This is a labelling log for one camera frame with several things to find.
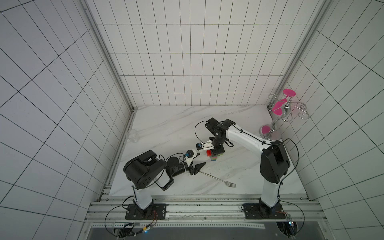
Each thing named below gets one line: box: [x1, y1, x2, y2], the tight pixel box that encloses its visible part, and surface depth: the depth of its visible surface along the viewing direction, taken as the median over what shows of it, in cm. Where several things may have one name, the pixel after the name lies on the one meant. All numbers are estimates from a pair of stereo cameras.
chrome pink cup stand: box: [259, 89, 310, 141], surface depth 91 cm
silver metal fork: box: [199, 170, 237, 188], surface depth 83 cm
